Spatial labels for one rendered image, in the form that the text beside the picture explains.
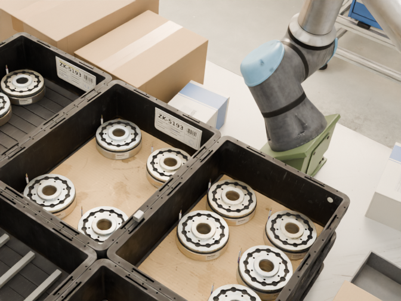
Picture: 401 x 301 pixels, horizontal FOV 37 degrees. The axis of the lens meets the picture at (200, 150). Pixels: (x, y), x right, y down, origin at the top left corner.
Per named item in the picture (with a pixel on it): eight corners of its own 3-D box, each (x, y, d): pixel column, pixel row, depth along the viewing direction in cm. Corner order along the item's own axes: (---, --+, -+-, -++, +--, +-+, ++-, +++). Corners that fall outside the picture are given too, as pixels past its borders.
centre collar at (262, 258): (258, 252, 114) (259, 250, 114) (282, 263, 113) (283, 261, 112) (249, 271, 111) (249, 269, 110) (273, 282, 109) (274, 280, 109)
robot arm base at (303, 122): (286, 125, 157) (270, 92, 154) (336, 114, 147) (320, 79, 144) (260, 155, 147) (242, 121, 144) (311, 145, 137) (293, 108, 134)
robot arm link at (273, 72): (249, 115, 146) (224, 66, 142) (283, 88, 153) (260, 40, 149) (283, 110, 136) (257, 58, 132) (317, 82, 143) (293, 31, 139)
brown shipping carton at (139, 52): (147, 55, 185) (148, 9, 174) (203, 85, 177) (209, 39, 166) (76, 100, 167) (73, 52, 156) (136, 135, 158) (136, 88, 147)
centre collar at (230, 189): (227, 185, 126) (227, 183, 126) (247, 194, 125) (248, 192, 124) (216, 199, 123) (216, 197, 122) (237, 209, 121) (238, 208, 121)
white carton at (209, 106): (188, 105, 169) (191, 79, 163) (225, 121, 166) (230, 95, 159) (150, 145, 156) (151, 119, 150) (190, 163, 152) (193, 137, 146)
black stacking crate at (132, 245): (219, 172, 136) (224, 135, 128) (337, 236, 125) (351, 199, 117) (105, 292, 111) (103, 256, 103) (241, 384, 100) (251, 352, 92)
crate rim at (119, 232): (116, 85, 140) (115, 77, 138) (223, 140, 129) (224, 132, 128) (-19, 184, 114) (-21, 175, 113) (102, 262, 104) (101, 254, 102)
